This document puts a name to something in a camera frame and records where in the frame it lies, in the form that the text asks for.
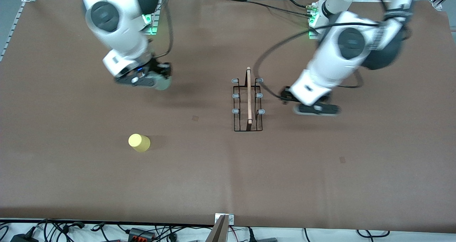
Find black looped floor cable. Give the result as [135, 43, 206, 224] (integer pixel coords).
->
[356, 230, 391, 238]

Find black cable across table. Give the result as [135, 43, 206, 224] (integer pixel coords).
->
[228, 0, 316, 19]

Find black orange connector box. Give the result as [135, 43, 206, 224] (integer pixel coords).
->
[128, 228, 156, 241]

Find grey camera mount bar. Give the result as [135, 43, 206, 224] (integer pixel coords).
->
[205, 215, 229, 242]

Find black wire cup holder rack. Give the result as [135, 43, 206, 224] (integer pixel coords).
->
[232, 67, 266, 132]

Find aluminium table edge rail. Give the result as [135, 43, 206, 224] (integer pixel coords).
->
[0, 0, 38, 62]

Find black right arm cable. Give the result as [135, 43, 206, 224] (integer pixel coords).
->
[151, 0, 174, 59]

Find pale green plastic cup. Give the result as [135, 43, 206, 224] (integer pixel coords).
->
[154, 75, 172, 91]

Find brown table cover sheet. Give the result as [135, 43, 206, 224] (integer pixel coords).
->
[0, 0, 456, 233]

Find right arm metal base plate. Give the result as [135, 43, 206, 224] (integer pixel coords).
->
[142, 0, 159, 35]

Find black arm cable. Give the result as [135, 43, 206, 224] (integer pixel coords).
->
[151, 0, 174, 59]
[255, 21, 379, 101]

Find black tangled floor cables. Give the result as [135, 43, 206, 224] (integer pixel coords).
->
[0, 219, 107, 242]

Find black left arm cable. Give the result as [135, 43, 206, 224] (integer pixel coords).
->
[255, 21, 379, 101]

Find black power adapter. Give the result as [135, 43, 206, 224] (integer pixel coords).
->
[11, 233, 39, 242]

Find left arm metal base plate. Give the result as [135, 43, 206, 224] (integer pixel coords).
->
[309, 2, 323, 40]

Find yellow plastic cup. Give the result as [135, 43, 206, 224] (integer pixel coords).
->
[128, 134, 151, 153]

